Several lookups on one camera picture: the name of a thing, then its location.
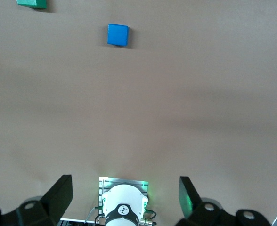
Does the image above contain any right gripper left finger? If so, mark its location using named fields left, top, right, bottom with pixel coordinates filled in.
left=0, top=174, right=73, bottom=226

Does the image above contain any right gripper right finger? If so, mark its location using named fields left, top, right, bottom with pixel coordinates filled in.
left=175, top=176, right=271, bottom=226

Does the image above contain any blue block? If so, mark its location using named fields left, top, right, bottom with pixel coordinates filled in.
left=107, top=23, right=130, bottom=47

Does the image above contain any green block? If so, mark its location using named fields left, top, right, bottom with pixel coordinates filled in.
left=16, top=0, right=48, bottom=10

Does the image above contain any thin grey cable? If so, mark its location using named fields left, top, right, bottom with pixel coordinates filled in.
left=84, top=208, right=102, bottom=224

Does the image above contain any short black cable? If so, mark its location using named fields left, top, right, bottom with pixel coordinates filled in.
left=144, top=208, right=157, bottom=226

